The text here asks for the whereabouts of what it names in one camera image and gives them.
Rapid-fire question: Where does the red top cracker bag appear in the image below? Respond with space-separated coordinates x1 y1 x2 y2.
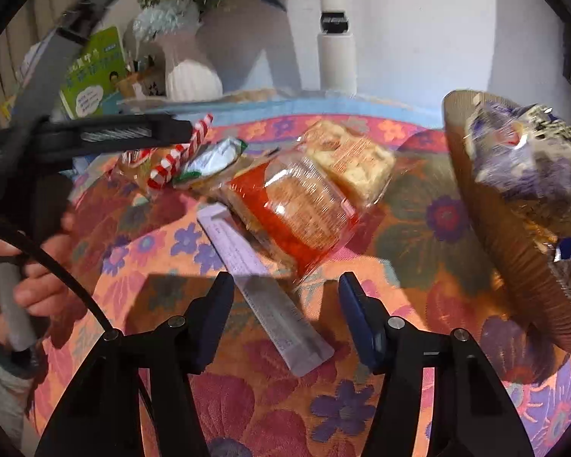
115 113 214 197

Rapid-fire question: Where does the pale purple stick packet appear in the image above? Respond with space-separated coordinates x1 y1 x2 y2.
198 203 334 377

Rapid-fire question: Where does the green white small packet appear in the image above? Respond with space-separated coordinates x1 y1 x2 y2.
172 137 247 188

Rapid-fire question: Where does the orange cake packet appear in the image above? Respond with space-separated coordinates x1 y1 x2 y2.
219 150 360 282

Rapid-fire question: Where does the blue white porcelain pattern bag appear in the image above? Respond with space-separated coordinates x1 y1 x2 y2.
464 98 571 237

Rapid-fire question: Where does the yellow square pastry packet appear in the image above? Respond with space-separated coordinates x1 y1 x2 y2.
298 120 396 209

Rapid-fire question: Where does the person left hand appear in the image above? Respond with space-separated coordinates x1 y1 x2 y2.
0 206 82 349

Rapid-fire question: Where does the green cover book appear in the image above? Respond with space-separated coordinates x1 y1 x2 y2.
59 26 126 120

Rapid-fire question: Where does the row of upright books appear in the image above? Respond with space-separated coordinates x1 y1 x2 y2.
0 0 58 129

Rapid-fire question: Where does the floral woven tablecloth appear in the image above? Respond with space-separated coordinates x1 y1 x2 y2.
27 94 571 457

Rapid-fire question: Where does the gold ribbed bowl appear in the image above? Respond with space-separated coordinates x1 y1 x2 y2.
442 90 571 354

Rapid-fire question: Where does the white ribbed vase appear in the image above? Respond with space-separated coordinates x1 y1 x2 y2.
155 28 223 103

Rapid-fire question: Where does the black cable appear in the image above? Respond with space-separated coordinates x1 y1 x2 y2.
0 211 118 337

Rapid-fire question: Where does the white lamp post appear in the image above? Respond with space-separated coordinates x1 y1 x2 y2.
317 0 358 95

